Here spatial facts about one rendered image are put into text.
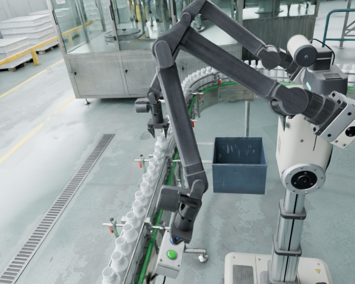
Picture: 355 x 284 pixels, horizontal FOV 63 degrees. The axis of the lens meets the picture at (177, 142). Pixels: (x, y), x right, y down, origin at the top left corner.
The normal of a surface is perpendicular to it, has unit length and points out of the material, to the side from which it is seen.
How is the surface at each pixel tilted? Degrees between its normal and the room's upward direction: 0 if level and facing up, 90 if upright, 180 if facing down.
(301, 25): 90
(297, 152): 101
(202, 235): 0
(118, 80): 90
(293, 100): 64
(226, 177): 90
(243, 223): 0
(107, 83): 90
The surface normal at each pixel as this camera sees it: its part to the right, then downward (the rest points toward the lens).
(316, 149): -0.14, 0.68
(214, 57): 0.04, 0.14
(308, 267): -0.10, -0.85
